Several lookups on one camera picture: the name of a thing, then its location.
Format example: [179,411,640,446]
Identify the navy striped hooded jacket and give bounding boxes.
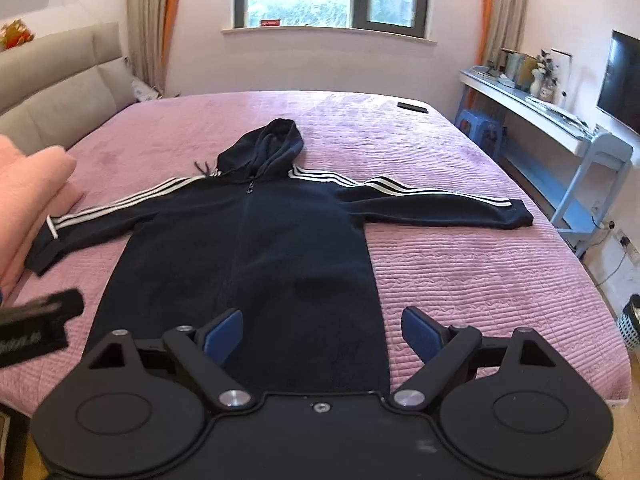
[26,118,533,394]

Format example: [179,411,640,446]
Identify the pink quilted bedspread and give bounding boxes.
[0,90,633,417]

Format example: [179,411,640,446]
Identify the white mesh waste basket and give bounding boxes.
[616,294,640,352]

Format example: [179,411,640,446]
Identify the blue plastic stool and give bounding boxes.
[454,108,506,162]

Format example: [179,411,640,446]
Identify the black remote on bed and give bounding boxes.
[397,102,428,114]

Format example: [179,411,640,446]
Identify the light blue console shelf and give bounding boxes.
[460,67,634,258]

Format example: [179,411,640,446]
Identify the beige padded headboard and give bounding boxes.
[1,22,136,155]

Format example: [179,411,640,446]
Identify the white bedside items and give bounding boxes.
[131,77,162,102]

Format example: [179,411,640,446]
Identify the white vase with flowers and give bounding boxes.
[529,49,558,103]

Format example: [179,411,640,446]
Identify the books on shelf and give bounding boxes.
[498,49,537,91]

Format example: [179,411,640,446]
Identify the right beige orange curtain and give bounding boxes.
[476,0,527,66]

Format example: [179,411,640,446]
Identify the beige orange curtain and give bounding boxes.
[127,0,179,92]
[476,0,527,66]

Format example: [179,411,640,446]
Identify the left beige orange curtain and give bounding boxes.
[127,0,179,92]

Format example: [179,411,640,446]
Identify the red orange wall decoration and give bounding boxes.
[0,20,35,51]

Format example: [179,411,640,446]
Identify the black wall television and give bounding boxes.
[597,30,640,133]

